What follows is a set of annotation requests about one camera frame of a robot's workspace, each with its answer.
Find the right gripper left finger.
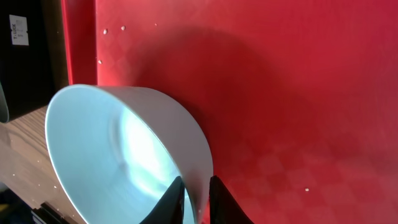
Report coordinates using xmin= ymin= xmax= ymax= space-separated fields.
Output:
xmin=140 ymin=176 xmax=185 ymax=224

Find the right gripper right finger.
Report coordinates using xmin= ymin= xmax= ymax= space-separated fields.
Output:
xmin=209 ymin=175 xmax=254 ymax=224

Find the light blue bowl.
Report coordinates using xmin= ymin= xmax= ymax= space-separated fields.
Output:
xmin=45 ymin=85 xmax=213 ymax=223

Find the mint green bowl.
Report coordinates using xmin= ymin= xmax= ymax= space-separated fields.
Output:
xmin=0 ymin=84 xmax=9 ymax=123

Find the red serving tray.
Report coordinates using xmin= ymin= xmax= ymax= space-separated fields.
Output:
xmin=62 ymin=0 xmax=397 ymax=223

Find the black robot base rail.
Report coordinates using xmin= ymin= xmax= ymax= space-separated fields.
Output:
xmin=1 ymin=189 xmax=77 ymax=224

